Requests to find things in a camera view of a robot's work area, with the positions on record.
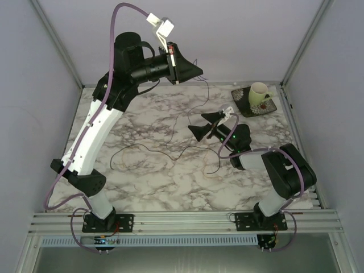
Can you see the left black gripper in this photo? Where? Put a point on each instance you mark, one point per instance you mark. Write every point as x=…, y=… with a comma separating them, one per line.
x=180, y=69

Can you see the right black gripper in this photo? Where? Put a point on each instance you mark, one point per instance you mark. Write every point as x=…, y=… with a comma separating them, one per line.
x=199, y=131

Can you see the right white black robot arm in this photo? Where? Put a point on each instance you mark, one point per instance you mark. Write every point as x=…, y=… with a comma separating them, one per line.
x=289, y=173

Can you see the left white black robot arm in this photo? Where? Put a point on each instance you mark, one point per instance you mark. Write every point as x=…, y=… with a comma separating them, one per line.
x=111, y=98

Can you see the light green mug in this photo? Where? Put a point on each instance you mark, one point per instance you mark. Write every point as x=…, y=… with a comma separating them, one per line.
x=259, y=93

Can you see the right black circuit board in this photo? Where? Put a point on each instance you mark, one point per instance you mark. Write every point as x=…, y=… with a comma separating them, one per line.
x=267, y=242

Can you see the left green circuit board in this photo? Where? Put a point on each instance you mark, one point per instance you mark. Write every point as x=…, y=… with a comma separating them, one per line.
x=106, y=241

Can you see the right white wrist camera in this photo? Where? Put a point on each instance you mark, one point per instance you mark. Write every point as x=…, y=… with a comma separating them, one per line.
x=226, y=113

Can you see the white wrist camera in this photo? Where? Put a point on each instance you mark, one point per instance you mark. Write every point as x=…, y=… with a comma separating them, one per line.
x=226, y=113
x=161, y=28

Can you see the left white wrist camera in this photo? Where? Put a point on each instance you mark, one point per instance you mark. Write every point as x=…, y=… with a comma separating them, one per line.
x=161, y=28

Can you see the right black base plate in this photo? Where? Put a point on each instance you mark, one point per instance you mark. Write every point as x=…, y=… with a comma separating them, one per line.
x=253, y=221

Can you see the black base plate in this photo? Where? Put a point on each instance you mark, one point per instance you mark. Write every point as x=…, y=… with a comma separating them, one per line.
x=253, y=221
x=124, y=222

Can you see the right aluminium frame post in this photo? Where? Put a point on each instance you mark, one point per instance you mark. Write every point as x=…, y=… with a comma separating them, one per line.
x=307, y=38

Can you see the aluminium frame post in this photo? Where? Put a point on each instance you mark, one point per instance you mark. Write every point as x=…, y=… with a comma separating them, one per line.
x=58, y=44
x=307, y=38

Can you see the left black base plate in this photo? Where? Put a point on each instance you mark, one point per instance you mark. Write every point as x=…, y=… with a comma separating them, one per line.
x=124, y=222

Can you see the aluminium front rail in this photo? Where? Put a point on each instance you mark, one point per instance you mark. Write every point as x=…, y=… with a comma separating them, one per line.
x=183, y=223

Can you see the left aluminium frame post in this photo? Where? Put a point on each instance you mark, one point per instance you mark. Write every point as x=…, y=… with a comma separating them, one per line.
x=58, y=44

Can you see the blue slotted cable duct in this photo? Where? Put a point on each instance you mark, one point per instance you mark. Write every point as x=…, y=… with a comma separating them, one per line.
x=155, y=240

